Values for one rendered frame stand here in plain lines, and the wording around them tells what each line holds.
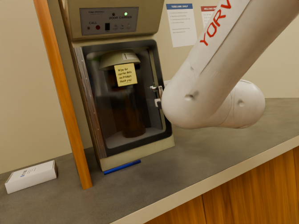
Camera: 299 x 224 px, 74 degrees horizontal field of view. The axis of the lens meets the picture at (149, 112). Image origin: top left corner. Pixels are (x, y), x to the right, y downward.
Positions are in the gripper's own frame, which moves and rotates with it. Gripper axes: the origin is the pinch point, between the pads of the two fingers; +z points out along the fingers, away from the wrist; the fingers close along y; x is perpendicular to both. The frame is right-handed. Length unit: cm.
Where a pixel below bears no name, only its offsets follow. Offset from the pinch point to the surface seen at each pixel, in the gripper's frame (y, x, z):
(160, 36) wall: -33, -35, 49
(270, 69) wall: -137, 0, 49
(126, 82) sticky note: 11.0, -10.0, 4.4
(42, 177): 47, 19, 15
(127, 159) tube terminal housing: 16.5, 19.1, 5.6
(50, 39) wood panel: 33.3, -25.1, -3.3
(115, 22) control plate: 12.4, -29.8, -0.3
